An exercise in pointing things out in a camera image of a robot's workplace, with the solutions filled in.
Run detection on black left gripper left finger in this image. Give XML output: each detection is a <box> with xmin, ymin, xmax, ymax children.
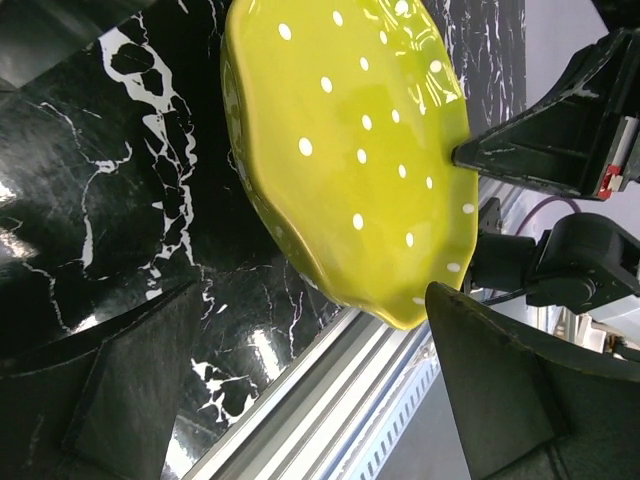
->
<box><xmin>1</xmin><ymin>282</ymin><xmax>202</xmax><ymax>479</ymax></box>

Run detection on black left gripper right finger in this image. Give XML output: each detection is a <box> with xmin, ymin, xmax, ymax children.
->
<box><xmin>425</xmin><ymin>282</ymin><xmax>639</xmax><ymax>479</ymax></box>

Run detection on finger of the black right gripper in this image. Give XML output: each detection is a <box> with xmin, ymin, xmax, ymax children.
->
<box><xmin>452</xmin><ymin>28</ymin><xmax>639</xmax><ymax>200</ymax></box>

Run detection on yellow green plate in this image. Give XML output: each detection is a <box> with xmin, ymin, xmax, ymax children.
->
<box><xmin>220</xmin><ymin>1</ymin><xmax>479</xmax><ymax>330</ymax></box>

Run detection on black marble pattern mat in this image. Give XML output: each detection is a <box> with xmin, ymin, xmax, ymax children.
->
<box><xmin>0</xmin><ymin>0</ymin><xmax>529</xmax><ymax>480</ymax></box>

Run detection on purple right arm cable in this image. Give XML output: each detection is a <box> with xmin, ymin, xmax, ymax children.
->
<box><xmin>509</xmin><ymin>194</ymin><xmax>581</xmax><ymax>236</ymax></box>

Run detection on aluminium mounting rail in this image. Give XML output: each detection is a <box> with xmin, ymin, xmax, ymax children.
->
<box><xmin>182</xmin><ymin>174</ymin><xmax>531</xmax><ymax>480</ymax></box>

